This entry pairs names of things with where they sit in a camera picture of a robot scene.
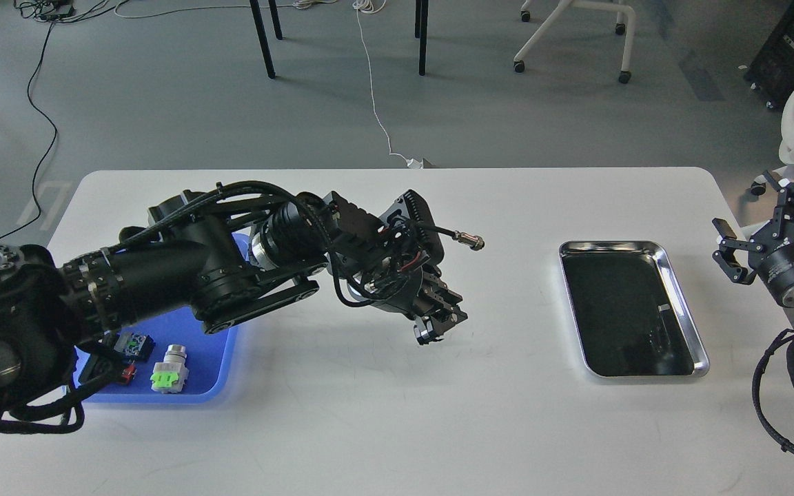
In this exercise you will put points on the silver switch with green base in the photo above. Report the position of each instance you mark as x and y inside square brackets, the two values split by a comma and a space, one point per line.
[170, 374]

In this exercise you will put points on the white chair base with casters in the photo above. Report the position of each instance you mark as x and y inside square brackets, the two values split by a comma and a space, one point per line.
[625, 26]

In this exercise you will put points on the blue plastic tray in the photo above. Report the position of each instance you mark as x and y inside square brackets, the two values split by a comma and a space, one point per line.
[152, 290]

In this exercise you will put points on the black table legs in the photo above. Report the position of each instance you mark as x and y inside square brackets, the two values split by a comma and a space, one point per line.
[361, 7]

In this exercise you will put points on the black equipment case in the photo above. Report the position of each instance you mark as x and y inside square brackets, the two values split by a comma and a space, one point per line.
[771, 73]

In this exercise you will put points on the silver metal tray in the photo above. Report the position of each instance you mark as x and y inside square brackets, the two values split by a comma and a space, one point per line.
[632, 320]

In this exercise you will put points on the red emergency stop button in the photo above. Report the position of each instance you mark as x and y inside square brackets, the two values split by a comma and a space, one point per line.
[130, 347]

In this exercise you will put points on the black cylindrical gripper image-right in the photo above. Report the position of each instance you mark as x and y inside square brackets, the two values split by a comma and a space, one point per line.
[774, 267]

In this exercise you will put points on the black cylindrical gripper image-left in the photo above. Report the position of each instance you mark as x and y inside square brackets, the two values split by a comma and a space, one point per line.
[391, 262]

